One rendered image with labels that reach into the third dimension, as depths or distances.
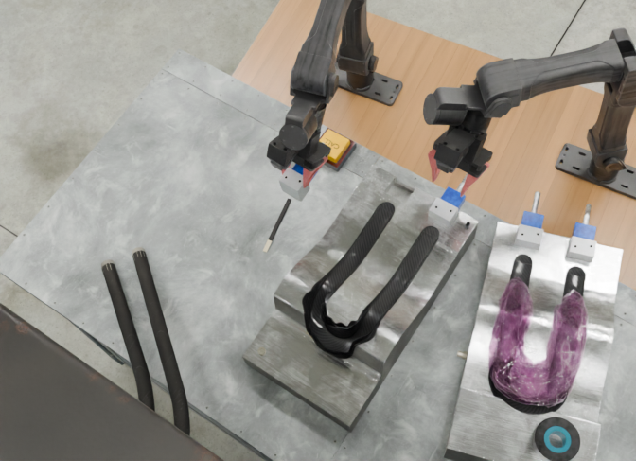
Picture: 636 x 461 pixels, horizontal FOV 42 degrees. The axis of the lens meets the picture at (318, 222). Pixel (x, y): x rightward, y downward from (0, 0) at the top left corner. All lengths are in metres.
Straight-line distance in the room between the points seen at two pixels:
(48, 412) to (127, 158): 1.53
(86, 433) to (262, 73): 1.64
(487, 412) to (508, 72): 0.62
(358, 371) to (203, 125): 0.72
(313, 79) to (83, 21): 1.94
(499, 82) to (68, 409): 1.11
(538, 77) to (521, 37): 1.65
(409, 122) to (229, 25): 1.39
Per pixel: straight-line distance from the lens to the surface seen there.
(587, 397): 1.68
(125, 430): 0.49
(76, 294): 1.90
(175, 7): 3.32
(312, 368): 1.67
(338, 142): 1.89
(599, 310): 1.73
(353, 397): 1.65
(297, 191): 1.71
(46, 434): 0.51
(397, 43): 2.09
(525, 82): 1.48
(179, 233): 1.89
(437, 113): 1.49
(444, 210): 1.72
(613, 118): 1.70
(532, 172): 1.92
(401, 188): 1.80
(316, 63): 1.56
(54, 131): 3.14
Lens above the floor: 2.47
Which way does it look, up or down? 65 degrees down
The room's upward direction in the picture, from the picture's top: 11 degrees counter-clockwise
